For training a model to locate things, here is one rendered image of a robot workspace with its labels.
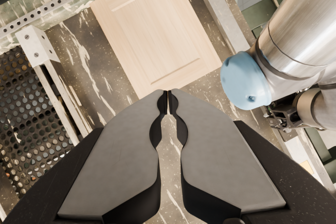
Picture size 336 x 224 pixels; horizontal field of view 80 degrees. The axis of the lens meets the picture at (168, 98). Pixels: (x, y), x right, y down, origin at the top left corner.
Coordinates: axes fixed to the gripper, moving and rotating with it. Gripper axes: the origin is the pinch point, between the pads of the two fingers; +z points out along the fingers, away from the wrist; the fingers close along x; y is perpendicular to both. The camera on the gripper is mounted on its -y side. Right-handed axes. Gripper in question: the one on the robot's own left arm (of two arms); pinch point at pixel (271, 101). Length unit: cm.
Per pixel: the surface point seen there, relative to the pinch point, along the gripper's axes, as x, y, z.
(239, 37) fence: -22.1, -4.1, 8.2
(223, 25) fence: -28.0, -1.2, 8.1
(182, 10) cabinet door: -39.6, 7.8, 10.2
